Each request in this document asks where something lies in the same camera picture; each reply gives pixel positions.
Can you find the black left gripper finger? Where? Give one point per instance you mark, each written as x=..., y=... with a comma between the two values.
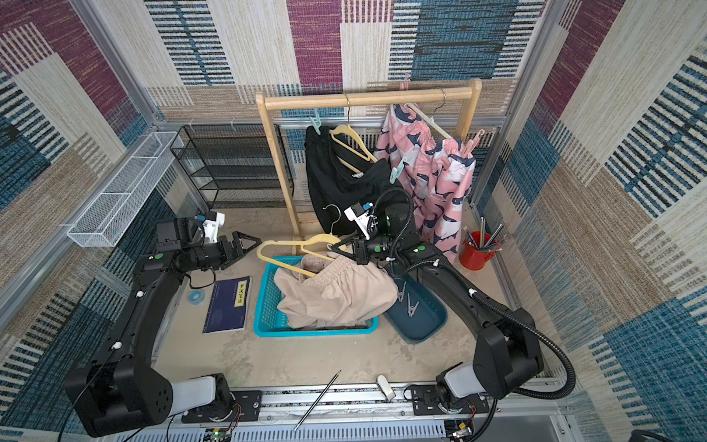
x=245, y=240
x=242, y=250

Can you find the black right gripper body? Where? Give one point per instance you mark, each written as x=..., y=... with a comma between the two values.
x=359, y=250

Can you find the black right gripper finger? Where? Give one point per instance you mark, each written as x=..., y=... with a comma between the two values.
x=342, y=252
x=343, y=242

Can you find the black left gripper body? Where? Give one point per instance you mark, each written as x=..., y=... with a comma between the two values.
x=224, y=256

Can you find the yellow hanger of beige shorts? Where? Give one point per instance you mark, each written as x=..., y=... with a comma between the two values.
x=308, y=239

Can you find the beige shorts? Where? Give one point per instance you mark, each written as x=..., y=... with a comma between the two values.
x=333, y=294

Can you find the white clothespin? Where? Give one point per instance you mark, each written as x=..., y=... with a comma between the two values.
x=411, y=309
x=401, y=285

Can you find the black shorts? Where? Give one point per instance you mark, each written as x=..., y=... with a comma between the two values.
x=337, y=179

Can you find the mint clothespin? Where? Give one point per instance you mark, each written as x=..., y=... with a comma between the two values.
x=396, y=171
x=316, y=121

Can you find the yellow hanger of black shorts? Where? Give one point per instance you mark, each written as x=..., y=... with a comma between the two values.
x=345, y=136

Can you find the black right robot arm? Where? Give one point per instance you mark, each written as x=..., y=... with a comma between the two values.
x=508, y=345

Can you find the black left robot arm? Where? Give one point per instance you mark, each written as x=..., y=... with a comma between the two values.
x=119, y=390

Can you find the pink patterned shorts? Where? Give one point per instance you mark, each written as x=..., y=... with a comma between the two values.
x=437, y=176

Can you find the blue tape roll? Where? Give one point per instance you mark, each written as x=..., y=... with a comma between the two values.
x=196, y=297

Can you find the dark blue book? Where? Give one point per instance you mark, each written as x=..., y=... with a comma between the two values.
x=228, y=307

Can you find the turquoise plastic basket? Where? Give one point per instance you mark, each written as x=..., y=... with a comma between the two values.
x=269, y=322

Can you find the dark teal plastic tray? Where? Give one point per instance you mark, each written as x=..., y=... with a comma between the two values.
x=430, y=316

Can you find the red pen cup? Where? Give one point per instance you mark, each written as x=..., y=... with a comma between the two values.
x=470, y=256

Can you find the thin metal rod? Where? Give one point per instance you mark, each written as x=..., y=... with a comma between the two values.
x=317, y=401

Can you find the small white block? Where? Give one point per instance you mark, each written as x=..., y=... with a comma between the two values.
x=385, y=388

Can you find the pink clothespin right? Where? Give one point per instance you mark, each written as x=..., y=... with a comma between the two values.
x=473, y=143

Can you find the wooden clothes rack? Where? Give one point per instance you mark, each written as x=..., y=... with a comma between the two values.
x=468, y=96

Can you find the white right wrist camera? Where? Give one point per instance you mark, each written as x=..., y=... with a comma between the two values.
x=363, y=215

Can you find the black wire shelf rack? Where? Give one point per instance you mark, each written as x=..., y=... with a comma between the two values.
x=231, y=166

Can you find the white wire wall basket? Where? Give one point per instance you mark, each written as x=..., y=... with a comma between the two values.
x=109, y=215

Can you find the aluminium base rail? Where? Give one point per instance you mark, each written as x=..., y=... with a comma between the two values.
x=359, y=412

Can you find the pink clothespin on rail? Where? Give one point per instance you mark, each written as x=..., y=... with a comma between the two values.
x=405, y=84

